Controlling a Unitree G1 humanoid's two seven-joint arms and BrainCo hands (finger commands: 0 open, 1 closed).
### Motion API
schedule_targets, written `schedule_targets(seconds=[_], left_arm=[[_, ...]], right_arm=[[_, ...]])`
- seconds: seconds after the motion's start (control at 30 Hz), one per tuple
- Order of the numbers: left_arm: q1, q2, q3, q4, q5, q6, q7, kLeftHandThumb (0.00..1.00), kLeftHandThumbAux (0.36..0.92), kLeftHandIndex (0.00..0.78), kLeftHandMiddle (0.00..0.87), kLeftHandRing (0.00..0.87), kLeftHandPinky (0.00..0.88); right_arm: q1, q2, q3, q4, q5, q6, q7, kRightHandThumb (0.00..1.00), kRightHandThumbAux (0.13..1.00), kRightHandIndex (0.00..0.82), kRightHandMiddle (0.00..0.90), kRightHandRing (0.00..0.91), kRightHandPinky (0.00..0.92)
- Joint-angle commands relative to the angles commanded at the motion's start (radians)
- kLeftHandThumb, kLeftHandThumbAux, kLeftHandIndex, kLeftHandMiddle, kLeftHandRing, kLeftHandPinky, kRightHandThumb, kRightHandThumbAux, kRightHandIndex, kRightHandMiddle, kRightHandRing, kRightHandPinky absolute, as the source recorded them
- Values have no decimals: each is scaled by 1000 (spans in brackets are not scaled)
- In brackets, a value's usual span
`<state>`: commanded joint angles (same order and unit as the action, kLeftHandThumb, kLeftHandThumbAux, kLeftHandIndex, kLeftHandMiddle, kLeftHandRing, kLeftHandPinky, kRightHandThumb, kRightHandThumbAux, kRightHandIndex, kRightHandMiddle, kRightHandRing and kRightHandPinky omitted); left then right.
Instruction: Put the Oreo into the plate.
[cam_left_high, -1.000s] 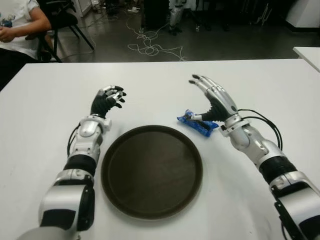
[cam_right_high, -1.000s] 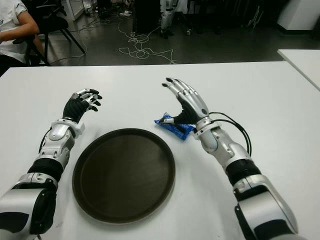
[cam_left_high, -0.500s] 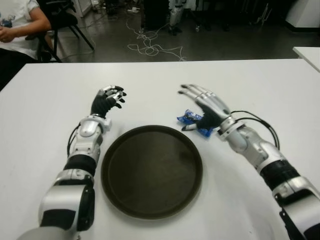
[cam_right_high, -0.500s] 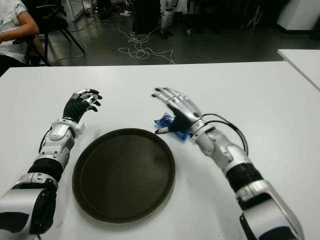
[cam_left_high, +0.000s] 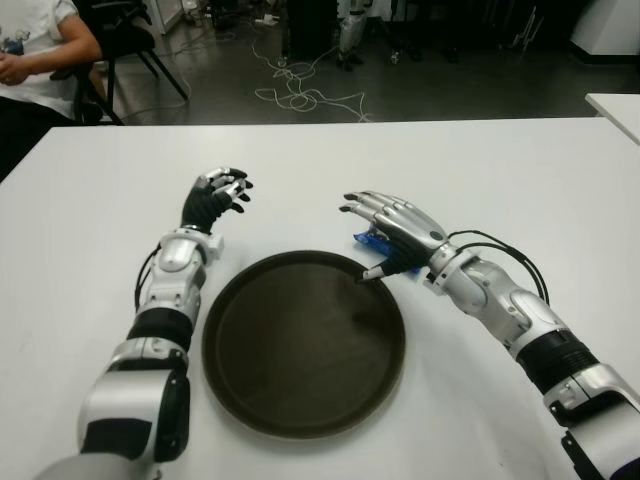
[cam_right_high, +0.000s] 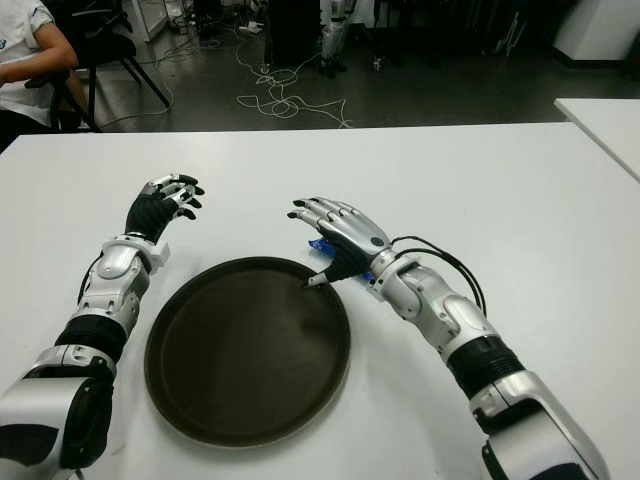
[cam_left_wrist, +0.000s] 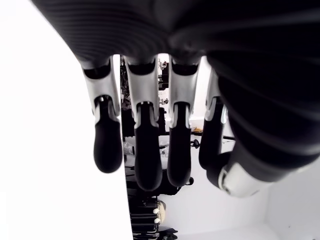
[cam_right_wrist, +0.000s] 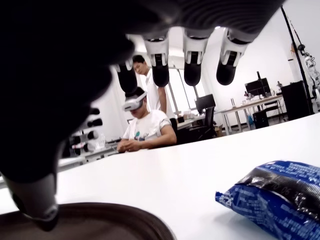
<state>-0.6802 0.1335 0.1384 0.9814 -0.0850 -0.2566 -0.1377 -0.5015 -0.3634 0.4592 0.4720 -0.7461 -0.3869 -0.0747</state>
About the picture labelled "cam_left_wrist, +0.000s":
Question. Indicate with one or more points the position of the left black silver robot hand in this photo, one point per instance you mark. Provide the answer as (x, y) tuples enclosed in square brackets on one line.
[(175, 25)]

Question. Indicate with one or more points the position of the beige plush toy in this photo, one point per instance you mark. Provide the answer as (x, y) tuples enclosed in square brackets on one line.
[(161, 210)]

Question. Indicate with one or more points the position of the black metal-legged chairs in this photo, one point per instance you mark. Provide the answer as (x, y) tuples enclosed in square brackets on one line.
[(142, 215)]

